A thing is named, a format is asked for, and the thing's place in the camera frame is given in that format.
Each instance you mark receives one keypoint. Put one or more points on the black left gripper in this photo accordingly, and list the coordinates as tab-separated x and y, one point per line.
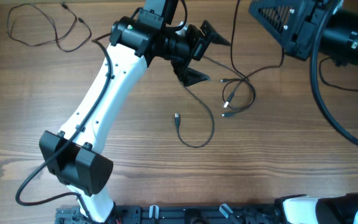
183	71

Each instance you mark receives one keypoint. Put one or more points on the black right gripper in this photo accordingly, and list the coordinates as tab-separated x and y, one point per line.
296	45

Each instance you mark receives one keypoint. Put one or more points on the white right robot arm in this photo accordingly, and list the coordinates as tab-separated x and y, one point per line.
336	36

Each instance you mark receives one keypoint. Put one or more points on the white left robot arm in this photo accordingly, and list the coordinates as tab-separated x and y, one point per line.
74	154

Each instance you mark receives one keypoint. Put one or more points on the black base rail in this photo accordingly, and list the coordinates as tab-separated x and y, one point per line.
249	213

